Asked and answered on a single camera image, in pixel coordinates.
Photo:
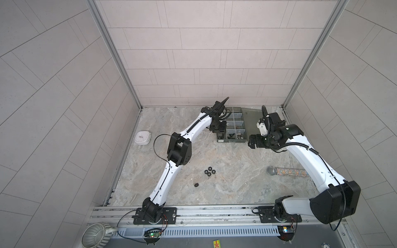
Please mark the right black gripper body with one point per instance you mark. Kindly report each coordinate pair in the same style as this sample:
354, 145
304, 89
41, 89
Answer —
260, 141

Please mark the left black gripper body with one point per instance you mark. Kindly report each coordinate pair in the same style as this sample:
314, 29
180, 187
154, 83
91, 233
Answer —
217, 126

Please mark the green compartment organizer box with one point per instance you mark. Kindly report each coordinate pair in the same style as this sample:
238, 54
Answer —
241, 122

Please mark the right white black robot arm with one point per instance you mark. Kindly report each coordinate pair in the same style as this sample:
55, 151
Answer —
337, 198

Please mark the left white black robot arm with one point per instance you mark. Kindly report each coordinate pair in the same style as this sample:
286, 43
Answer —
179, 153

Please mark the sprinkle-filled clear bottle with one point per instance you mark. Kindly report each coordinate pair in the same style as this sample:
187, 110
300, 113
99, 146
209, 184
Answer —
271, 170

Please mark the black nut cluster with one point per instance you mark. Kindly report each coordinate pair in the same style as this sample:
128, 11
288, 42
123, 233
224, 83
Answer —
210, 171

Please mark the white round container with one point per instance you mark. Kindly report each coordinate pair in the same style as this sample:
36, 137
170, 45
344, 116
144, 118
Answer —
142, 138

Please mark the right controller board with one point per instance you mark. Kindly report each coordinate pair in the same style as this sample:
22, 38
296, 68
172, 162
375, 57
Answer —
287, 233

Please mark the controller board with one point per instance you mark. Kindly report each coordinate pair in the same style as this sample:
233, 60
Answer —
152, 235
287, 233

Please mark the left controller board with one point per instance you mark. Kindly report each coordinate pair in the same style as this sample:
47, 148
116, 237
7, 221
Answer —
152, 235

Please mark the grey ribbed bowl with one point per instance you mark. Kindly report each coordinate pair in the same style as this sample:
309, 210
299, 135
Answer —
97, 235

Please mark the aluminium mounting rail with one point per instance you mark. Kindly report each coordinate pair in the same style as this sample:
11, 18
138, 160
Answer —
189, 215

